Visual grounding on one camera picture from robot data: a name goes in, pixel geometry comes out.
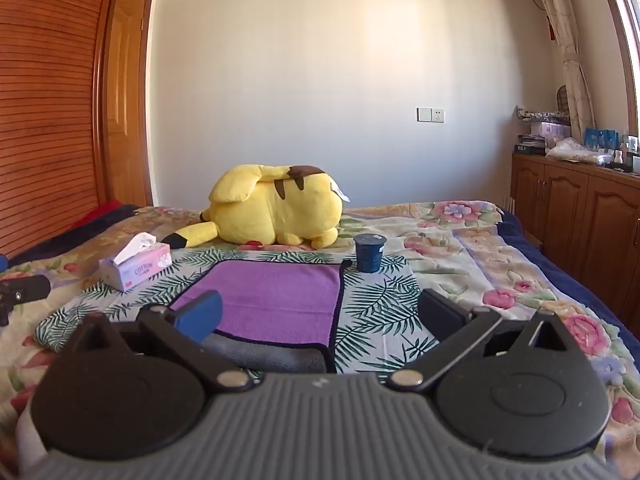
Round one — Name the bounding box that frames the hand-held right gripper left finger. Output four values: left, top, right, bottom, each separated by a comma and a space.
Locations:
65, 289, 255, 396

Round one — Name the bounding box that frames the floral bed sheet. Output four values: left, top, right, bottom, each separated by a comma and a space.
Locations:
0, 200, 640, 480

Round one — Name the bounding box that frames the slatted wooden wardrobe door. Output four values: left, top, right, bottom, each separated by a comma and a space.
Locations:
0, 0, 126, 258

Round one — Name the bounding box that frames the dark blue cup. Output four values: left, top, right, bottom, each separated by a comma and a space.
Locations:
353, 233, 387, 274

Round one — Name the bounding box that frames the stack of boxes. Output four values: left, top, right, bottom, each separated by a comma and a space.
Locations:
515, 106, 572, 155

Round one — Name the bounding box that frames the white plastic bag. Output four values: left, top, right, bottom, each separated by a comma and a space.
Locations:
544, 137, 603, 165

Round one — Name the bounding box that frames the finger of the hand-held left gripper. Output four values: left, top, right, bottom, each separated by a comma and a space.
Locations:
0, 275, 52, 327

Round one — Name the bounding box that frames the purple towel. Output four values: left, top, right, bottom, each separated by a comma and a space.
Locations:
169, 259, 352, 350

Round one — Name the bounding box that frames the leaf print cloth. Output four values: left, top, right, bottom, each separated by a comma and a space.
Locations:
35, 247, 443, 377

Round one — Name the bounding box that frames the dark cloth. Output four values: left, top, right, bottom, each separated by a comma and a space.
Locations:
7, 204, 143, 267

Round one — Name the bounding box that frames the blue box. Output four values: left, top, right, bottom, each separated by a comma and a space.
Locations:
584, 127, 621, 153

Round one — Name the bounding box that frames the wooden room door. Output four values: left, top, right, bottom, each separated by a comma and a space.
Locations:
102, 0, 155, 208

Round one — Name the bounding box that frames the wooden cabinet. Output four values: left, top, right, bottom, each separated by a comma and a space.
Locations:
510, 152, 640, 333

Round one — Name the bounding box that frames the yellow plush toy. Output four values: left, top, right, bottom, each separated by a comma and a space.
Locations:
161, 162, 349, 251

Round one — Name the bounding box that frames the grey towel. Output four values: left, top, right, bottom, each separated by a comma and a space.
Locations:
200, 332, 332, 375

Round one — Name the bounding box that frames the tissue box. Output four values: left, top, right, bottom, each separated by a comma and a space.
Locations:
98, 232, 174, 293

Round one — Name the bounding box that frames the wooden window frame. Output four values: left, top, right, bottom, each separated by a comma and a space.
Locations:
592, 0, 640, 136

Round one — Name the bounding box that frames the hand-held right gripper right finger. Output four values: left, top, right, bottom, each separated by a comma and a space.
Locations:
387, 289, 577, 396

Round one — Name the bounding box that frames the red cloth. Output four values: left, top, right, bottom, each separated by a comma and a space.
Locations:
74, 200, 137, 227

